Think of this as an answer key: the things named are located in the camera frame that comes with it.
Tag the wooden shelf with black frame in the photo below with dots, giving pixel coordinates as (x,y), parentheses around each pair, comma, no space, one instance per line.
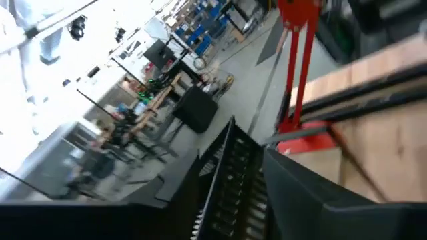
(383,150)

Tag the black aluminium table frame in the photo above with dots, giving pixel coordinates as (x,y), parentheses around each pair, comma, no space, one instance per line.
(413,72)

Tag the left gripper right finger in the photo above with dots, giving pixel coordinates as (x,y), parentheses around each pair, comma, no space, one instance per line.
(317,216)

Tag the blue storage bin rack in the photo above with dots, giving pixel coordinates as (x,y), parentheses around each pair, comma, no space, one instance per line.
(203,36)

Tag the black ceiling spotlight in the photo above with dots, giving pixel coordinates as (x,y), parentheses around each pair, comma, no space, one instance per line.
(77,27)
(120,33)

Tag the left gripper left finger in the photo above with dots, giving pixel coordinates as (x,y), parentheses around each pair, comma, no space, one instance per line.
(100,221)

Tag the red desk lamp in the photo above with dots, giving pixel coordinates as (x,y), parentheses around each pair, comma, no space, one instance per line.
(295,13)

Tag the black plastic mesh basket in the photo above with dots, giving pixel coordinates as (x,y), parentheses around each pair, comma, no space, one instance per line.
(233,186)

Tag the black overhead light bar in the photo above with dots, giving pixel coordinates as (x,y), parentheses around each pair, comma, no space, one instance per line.
(60,18)

